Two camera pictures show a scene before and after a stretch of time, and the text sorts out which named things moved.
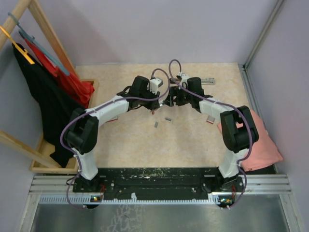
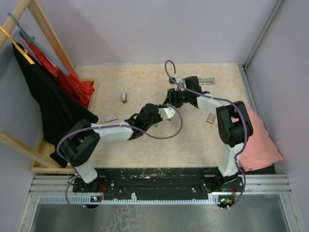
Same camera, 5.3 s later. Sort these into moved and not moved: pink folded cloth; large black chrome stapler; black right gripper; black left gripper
Moved: black left gripper
Not moved: black right gripper; pink folded cloth; large black chrome stapler
